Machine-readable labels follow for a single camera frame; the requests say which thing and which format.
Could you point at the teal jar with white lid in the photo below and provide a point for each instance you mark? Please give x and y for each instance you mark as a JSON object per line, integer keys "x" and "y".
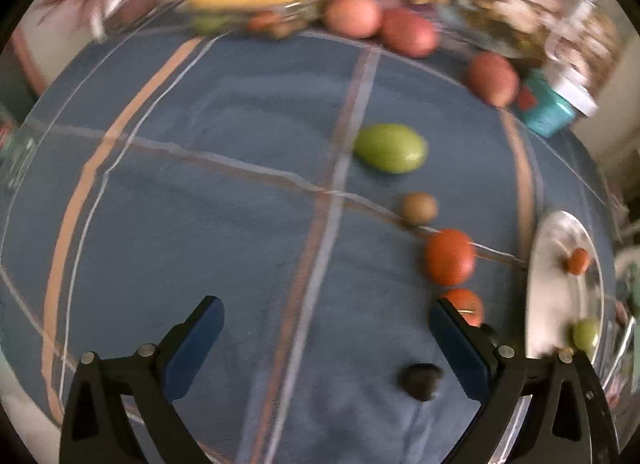
{"x": 552, "y": 104}

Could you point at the small orange tomato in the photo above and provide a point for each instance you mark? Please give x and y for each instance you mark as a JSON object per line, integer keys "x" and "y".
{"x": 467, "y": 305}

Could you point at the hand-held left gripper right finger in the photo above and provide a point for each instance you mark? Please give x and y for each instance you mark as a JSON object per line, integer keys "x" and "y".
{"x": 457, "y": 344}

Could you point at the brown kiwi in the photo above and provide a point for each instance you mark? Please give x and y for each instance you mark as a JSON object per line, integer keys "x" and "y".
{"x": 419, "y": 207}

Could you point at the glass bowl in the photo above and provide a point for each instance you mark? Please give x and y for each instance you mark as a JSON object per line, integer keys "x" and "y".
{"x": 255, "y": 19}

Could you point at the pink apple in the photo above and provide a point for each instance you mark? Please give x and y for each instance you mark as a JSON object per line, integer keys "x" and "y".
{"x": 352, "y": 15}

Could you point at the small red fruit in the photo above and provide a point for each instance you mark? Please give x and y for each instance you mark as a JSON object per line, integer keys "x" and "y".
{"x": 578, "y": 260}

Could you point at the white plate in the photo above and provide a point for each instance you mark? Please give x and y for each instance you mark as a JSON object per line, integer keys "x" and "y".
{"x": 555, "y": 289}

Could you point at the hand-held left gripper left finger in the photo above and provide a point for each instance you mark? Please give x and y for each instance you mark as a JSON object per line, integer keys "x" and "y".
{"x": 192, "y": 344}

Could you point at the red apple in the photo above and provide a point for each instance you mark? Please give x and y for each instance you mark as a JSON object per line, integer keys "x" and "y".
{"x": 492, "y": 78}
{"x": 410, "y": 32}

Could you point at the small green fruit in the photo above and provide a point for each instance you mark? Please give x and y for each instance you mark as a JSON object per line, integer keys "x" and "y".
{"x": 586, "y": 334}

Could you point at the blue striped tablecloth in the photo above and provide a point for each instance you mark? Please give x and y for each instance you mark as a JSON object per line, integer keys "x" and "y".
{"x": 200, "y": 224}

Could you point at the green mango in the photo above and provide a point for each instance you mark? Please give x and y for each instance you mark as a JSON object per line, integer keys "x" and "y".
{"x": 391, "y": 148}

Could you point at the large orange tomato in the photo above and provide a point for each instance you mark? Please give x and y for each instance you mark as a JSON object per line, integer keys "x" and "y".
{"x": 450, "y": 256}

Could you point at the dark plum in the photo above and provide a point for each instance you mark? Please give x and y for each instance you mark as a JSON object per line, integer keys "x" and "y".
{"x": 421, "y": 380}

